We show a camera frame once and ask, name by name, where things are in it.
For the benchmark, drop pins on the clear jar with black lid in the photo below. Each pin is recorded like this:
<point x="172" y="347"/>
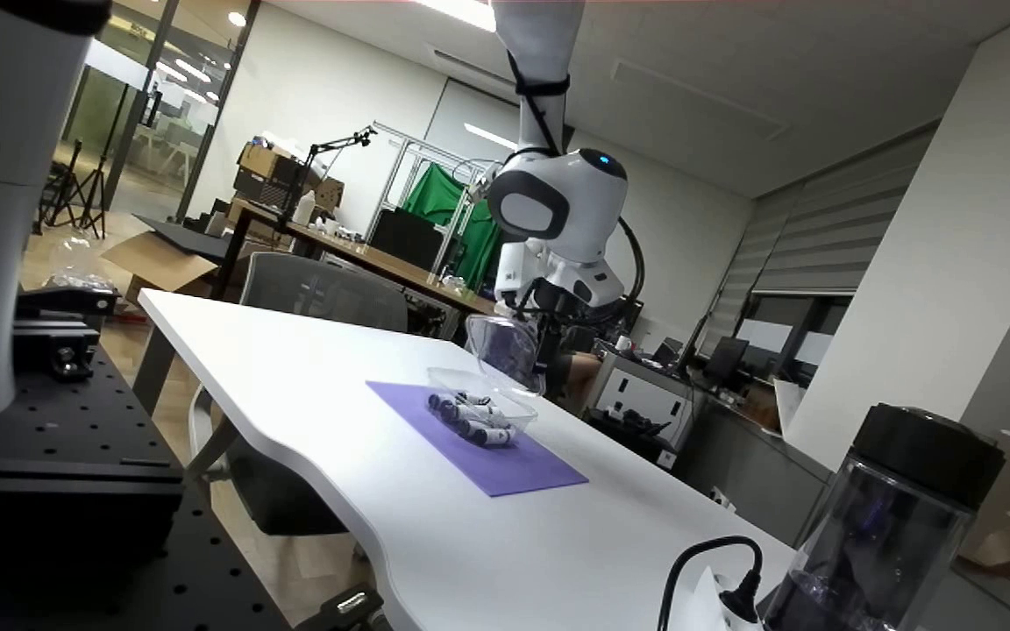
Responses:
<point x="880" y="549"/>

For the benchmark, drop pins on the black table foot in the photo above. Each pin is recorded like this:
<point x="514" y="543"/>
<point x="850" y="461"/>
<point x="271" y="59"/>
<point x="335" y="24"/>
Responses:
<point x="341" y="611"/>

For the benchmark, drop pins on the grey office chair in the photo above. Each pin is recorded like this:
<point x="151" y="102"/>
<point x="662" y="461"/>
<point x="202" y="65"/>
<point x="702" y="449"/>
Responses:
<point x="316" y="292"/>

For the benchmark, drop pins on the white box with black openings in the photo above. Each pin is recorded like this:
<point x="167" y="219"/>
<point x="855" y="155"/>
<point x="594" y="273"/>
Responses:
<point x="646" y="405"/>

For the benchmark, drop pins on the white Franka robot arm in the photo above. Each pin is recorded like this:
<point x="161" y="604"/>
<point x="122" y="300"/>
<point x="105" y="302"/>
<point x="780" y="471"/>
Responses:
<point x="580" y="205"/>

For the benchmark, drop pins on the glass door black frame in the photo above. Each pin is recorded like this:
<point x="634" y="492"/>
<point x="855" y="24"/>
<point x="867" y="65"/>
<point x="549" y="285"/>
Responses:
<point x="176" y="142"/>

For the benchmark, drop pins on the green cloth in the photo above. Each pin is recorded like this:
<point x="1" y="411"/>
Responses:
<point x="439" y="197"/>

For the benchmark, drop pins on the grey table leg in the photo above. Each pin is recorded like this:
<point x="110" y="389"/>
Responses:
<point x="151" y="371"/>

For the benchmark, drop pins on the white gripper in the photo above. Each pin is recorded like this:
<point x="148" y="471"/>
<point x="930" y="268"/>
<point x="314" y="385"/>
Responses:
<point x="562" y="273"/>

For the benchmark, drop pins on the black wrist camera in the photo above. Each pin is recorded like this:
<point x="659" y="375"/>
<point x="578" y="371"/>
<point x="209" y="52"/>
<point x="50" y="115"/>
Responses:
<point x="597" y="321"/>

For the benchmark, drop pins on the purple mat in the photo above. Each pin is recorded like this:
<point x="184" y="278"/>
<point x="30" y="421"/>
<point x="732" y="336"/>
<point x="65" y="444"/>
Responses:
<point x="507" y="467"/>

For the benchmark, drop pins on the black device on breadboard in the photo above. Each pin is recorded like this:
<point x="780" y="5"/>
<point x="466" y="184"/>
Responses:
<point x="53" y="333"/>

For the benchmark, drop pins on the black computer monitor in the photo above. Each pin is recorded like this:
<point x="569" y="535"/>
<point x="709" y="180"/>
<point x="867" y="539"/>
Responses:
<point x="401" y="236"/>

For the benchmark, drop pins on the black perforated breadboard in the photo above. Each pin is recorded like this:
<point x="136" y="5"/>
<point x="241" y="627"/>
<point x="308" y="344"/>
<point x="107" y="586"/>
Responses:
<point x="71" y="406"/>

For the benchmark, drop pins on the ceiling light panel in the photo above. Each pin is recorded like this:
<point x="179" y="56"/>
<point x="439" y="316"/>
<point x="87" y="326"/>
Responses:
<point x="466" y="11"/>

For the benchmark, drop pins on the flat cardboard box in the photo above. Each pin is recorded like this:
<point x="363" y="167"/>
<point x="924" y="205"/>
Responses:
<point x="161" y="263"/>

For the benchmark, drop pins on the long wooden desk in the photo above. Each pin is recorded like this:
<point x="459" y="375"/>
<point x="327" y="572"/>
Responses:
<point x="412" y="270"/>

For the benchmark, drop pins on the white power strip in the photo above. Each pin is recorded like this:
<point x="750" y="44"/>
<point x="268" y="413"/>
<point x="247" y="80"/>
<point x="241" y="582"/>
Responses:
<point x="702" y="604"/>

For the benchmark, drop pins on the grey window blinds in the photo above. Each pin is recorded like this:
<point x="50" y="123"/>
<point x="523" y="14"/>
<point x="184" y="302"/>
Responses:
<point x="823" y="233"/>

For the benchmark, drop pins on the stacked cardboard boxes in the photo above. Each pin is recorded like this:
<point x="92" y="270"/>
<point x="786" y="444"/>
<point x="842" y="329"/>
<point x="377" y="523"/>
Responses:
<point x="264" y="175"/>

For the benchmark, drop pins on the dark items inside bowl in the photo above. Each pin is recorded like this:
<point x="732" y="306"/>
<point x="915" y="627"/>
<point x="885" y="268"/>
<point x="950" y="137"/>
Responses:
<point x="475" y="428"/>

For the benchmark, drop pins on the clear plastic lid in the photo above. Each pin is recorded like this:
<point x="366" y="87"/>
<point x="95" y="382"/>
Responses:
<point x="501" y="347"/>

